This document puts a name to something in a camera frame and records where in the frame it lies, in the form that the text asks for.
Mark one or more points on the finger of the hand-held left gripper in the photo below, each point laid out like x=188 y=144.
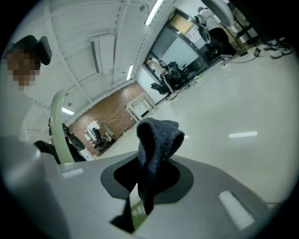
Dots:
x=73 y=140

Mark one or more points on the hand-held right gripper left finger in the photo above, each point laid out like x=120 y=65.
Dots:
x=70 y=198

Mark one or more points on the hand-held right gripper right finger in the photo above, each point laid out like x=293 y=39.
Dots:
x=210 y=198

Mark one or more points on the dark blue cloth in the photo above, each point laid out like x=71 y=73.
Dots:
x=158 y=140

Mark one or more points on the black office chair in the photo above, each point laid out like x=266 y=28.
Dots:
x=158 y=87
x=98 y=137
x=176 y=70

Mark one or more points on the ceiling light bar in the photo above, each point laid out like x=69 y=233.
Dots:
x=67 y=111
x=130 y=72
x=153 y=12

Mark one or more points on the person's left leg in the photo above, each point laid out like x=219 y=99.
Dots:
x=45 y=149

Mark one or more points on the person's white shirt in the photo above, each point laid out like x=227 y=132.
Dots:
x=14 y=116

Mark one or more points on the white metal rack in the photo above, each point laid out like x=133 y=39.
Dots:
x=140 y=109

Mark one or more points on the ceiling air vent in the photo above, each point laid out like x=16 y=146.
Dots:
x=94 y=56

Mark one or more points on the person's head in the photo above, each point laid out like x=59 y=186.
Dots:
x=21 y=70

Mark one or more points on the green and white object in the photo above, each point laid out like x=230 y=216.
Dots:
x=199 y=77

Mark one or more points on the black framed glass partition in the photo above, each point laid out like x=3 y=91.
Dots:
x=180 y=51

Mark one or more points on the green exit sign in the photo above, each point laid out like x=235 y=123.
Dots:
x=171 y=15

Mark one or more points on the black head-worn camera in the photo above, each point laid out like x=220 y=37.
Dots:
x=44 y=50

